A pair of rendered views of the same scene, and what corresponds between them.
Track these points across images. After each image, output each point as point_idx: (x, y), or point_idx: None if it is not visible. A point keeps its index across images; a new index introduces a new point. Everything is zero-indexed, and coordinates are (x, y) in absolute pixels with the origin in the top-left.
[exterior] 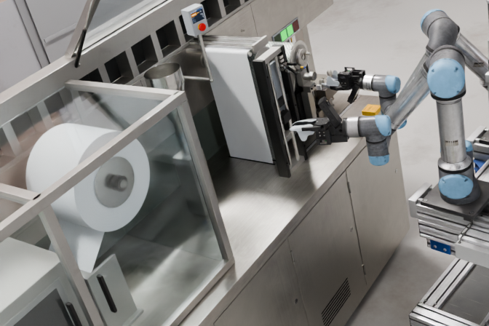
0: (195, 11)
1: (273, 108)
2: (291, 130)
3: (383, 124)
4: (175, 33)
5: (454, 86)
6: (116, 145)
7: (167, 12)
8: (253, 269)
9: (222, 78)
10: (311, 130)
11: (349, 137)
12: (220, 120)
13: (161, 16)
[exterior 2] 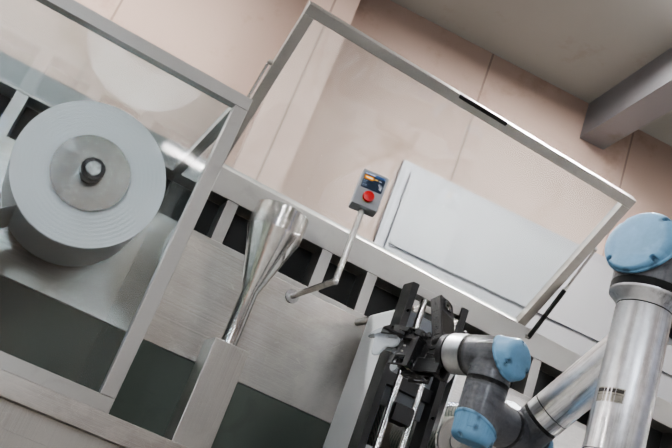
0: (374, 175)
1: (385, 364)
2: (369, 335)
3: (505, 339)
4: (357, 292)
5: (648, 246)
6: (113, 26)
7: (364, 254)
8: (114, 432)
9: (367, 355)
10: (392, 330)
11: (442, 360)
12: (327, 435)
13: (354, 249)
